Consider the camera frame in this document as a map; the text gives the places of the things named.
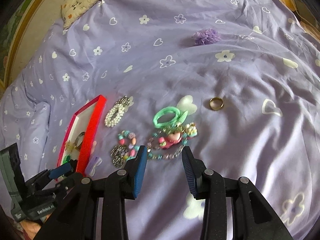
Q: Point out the yellow hair claw clip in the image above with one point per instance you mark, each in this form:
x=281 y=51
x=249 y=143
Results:
x=71 y=147

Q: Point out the wooden bed frame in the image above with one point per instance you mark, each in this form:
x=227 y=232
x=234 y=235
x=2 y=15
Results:
x=27 y=22

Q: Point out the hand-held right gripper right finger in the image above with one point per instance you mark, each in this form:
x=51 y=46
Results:
x=189 y=175

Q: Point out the wrist watch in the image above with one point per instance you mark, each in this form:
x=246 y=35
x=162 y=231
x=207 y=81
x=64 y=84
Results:
x=80 y=137

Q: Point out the red jewelry box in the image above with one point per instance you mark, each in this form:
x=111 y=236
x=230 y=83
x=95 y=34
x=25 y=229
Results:
x=90 y=130

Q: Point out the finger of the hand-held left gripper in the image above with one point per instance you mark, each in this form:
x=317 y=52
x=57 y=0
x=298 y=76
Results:
x=66 y=183
x=60 y=170

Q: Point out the purple floral blanket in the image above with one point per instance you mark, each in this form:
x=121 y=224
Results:
x=200 y=80

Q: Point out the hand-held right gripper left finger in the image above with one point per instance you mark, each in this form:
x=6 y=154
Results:
x=140 y=172

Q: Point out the cartoon print pillow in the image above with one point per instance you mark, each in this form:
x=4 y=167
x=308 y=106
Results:
x=82 y=2

